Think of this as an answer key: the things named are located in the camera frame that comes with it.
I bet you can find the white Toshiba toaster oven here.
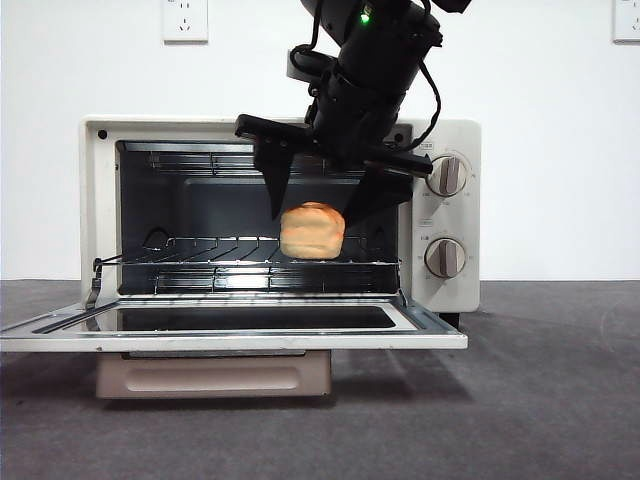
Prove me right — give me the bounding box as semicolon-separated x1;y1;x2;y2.
79;115;482;329

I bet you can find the metal wire oven rack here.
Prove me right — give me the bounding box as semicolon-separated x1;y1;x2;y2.
94;234;405;267

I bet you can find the oven temperature knob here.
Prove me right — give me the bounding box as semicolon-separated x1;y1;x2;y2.
427;155;471;197

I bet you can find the oven door with beige handle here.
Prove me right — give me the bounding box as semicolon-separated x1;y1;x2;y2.
0;299;469;400

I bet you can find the white wall socket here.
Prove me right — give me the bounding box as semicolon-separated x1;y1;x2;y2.
162;0;209;44
612;0;640;44

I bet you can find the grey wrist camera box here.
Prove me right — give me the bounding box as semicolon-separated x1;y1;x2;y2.
285;47;335;81

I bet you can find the oven timer knob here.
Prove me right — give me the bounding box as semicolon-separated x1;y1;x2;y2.
424;237;467;279

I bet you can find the golden bread roll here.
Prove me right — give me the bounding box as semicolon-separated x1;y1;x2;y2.
279;201;346;260

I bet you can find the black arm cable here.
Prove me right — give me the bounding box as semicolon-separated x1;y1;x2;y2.
407;62;442;151
288;0;334;101

